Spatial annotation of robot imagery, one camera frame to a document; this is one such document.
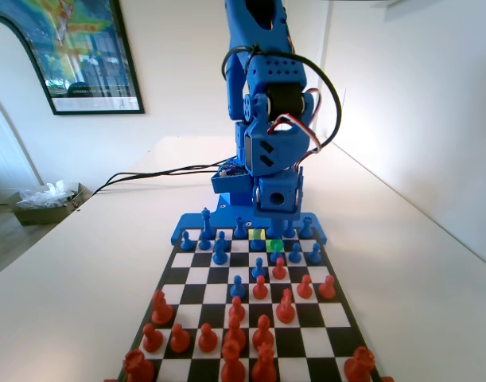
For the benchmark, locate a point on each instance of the framed map poster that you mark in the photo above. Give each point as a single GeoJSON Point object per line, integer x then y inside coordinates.
{"type": "Point", "coordinates": [87, 59]}

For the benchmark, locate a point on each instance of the group of blue chess pieces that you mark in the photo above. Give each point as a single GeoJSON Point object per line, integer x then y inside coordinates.
{"type": "Point", "coordinates": [226, 221]}

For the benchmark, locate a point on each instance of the blue plastic chess pawn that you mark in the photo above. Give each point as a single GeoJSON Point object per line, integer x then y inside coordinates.
{"type": "Point", "coordinates": [315, 256]}
{"type": "Point", "coordinates": [223, 236]}
{"type": "Point", "coordinates": [186, 243]}
{"type": "Point", "coordinates": [204, 242]}
{"type": "Point", "coordinates": [259, 272]}
{"type": "Point", "coordinates": [294, 256]}
{"type": "Point", "coordinates": [273, 256]}
{"type": "Point", "coordinates": [238, 290]}

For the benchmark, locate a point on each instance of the blue queen chess piece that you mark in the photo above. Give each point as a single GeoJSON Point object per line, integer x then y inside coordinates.
{"type": "Point", "coordinates": [291, 231]}

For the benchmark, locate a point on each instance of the red rook chess piece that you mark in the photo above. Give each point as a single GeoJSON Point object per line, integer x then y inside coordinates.
{"type": "Point", "coordinates": [360, 368]}
{"type": "Point", "coordinates": [138, 368]}

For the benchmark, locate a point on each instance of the clear plastic wrap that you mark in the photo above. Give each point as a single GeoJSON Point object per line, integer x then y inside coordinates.
{"type": "Point", "coordinates": [47, 195]}

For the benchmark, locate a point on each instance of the cardboard box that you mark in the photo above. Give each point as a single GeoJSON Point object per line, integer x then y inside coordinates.
{"type": "Point", "coordinates": [36, 215]}

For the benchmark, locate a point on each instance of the black and white chessboard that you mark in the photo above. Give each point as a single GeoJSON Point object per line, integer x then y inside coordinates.
{"type": "Point", "coordinates": [211, 292]}

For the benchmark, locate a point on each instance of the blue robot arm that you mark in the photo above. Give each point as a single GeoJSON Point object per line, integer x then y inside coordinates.
{"type": "Point", "coordinates": [282, 71]}

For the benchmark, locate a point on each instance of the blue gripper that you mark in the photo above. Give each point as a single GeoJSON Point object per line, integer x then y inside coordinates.
{"type": "Point", "coordinates": [275, 199]}

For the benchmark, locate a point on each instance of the red chess queen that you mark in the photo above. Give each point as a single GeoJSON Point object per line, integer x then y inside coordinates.
{"type": "Point", "coordinates": [264, 368]}

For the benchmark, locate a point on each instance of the blue circuit board holder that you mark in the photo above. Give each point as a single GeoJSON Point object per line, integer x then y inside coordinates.
{"type": "Point", "coordinates": [230, 185]}

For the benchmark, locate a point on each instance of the white door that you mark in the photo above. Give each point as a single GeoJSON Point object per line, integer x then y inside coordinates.
{"type": "Point", "coordinates": [318, 40]}

